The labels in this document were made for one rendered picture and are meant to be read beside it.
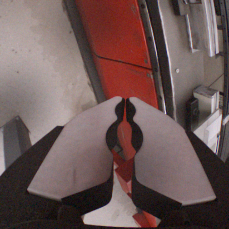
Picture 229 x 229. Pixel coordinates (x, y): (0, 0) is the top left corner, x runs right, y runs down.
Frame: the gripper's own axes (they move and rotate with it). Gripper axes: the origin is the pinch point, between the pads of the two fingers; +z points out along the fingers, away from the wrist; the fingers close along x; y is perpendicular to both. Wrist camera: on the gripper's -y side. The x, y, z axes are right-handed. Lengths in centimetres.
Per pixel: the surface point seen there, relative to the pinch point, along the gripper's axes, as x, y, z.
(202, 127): 28, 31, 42
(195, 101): 29, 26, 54
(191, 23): 22, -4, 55
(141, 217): 33, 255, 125
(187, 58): 23, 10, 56
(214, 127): 37, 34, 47
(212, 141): 39, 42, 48
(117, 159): -3, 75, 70
